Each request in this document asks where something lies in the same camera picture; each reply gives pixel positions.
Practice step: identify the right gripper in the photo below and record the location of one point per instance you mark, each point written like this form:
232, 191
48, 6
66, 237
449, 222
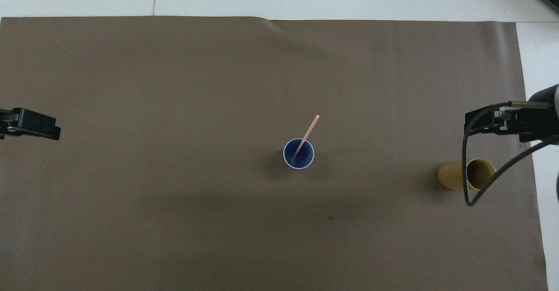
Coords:
539, 122

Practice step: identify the tan cup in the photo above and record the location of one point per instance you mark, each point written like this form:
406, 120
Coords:
450, 175

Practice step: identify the pink chopstick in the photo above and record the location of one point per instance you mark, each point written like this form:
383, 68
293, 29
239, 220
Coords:
310, 130

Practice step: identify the blue cup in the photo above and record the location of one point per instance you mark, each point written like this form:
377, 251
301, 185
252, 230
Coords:
305, 160

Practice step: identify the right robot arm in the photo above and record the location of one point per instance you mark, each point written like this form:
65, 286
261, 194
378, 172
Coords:
557, 101

